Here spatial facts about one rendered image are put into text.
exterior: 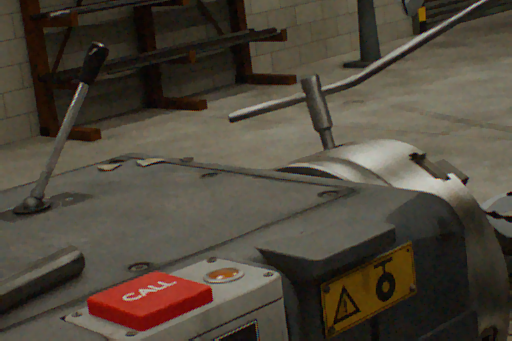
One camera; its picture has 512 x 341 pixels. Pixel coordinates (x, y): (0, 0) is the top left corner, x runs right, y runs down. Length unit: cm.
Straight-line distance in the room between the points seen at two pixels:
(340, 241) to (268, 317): 10
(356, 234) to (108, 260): 19
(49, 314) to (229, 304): 12
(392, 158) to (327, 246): 36
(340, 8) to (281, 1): 88
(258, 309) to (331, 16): 1022
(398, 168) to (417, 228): 24
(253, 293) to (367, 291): 15
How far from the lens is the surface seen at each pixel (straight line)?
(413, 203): 88
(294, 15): 1048
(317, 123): 117
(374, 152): 112
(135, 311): 65
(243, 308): 69
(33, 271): 74
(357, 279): 81
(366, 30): 997
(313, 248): 76
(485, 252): 110
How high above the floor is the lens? 149
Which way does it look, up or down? 13 degrees down
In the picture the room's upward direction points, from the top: 7 degrees counter-clockwise
